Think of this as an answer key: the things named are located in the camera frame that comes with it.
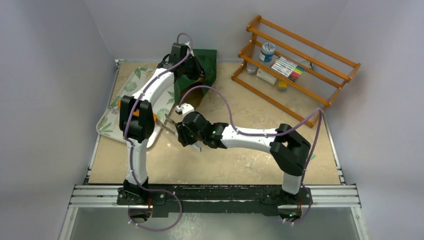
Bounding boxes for metal tongs with white handle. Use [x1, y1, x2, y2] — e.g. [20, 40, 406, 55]
[155, 114, 180, 136]

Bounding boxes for green paper bag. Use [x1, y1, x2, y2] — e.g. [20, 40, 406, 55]
[174, 48, 218, 109]

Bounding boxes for orange fake baguette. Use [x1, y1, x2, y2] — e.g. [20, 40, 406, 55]
[117, 101, 158, 122]

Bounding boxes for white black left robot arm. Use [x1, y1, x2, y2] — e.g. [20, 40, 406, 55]
[117, 42, 203, 205]

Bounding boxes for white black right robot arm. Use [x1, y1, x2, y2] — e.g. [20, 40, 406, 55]
[175, 111, 312, 204]

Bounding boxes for small clear glass jar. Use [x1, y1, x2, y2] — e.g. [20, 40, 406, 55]
[246, 62, 258, 75]

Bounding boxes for small white box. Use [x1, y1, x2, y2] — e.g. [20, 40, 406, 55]
[256, 68, 277, 85]

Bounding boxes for white jar with blue lid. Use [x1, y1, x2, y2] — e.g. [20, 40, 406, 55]
[259, 42, 276, 63]

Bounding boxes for white tropical print tray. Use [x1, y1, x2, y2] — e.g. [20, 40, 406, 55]
[96, 67, 175, 148]

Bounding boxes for yellow grey sponge block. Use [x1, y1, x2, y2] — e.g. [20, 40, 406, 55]
[277, 81, 288, 92]

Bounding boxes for pack of coloured markers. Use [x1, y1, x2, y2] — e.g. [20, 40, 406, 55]
[271, 56, 305, 82]

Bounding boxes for orange wooden shelf rack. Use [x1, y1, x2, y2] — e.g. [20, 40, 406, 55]
[231, 15, 361, 120]

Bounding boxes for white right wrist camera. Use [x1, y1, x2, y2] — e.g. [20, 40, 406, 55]
[175, 103, 195, 118]

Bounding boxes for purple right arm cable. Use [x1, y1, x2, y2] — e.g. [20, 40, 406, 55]
[177, 85, 324, 226]

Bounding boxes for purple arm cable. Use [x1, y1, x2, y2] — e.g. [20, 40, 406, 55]
[177, 85, 324, 226]
[123, 32, 195, 233]

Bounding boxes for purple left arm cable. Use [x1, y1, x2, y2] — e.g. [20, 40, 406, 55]
[123, 32, 195, 233]

